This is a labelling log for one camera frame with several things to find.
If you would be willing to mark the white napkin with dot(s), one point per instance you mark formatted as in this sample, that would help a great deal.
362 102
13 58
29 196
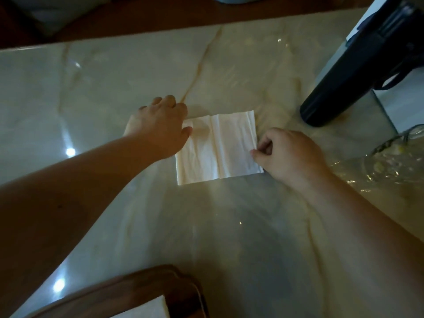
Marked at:
145 311
215 152

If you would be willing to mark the person's right forearm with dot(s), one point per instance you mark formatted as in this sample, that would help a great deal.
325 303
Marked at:
371 255

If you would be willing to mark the person's left forearm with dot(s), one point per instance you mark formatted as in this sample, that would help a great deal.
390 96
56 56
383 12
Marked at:
59 208

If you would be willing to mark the person's left hand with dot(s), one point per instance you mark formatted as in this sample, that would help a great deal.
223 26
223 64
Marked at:
159 129

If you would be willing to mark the person's right hand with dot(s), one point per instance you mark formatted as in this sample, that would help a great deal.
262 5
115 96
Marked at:
291 158

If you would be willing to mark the black handheld device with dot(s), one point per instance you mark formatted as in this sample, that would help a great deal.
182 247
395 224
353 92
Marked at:
347 79

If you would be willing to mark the brown wooden tray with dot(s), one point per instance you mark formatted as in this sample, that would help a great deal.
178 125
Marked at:
116 291

